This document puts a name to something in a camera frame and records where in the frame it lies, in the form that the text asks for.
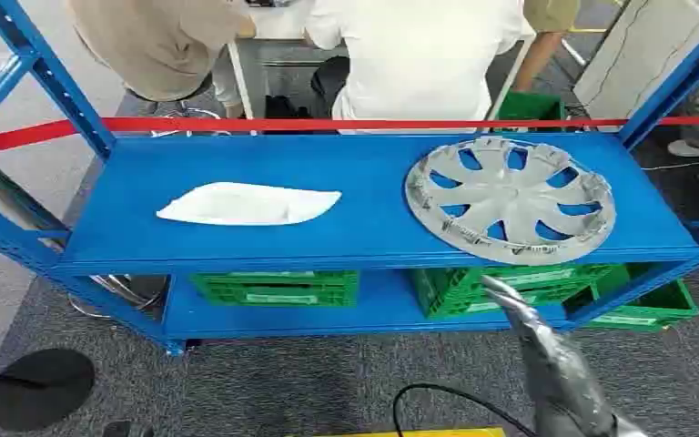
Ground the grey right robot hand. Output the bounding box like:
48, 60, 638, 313
481, 274, 619, 437

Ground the grey plastic wheel hubcap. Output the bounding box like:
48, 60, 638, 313
404, 136, 617, 267

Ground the green plastic crate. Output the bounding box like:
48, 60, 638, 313
563, 263, 699, 333
189, 270, 361, 309
410, 264, 616, 320
493, 91, 566, 133

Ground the blue metal shelf rack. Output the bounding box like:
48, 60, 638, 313
0, 0, 699, 357

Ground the white panel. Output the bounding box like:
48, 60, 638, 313
572, 0, 699, 125

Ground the white plastic cover part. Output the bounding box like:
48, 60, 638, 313
156, 181, 343, 228

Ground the red barrier tape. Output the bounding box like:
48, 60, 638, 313
0, 116, 699, 153

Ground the chrome stool base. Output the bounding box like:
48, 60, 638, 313
66, 274, 170, 320

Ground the black stool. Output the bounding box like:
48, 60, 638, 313
126, 72, 230, 137

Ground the black stanchion base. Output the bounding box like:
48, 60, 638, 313
0, 348, 96, 433

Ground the black cable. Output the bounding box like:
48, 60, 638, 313
391, 383, 538, 437

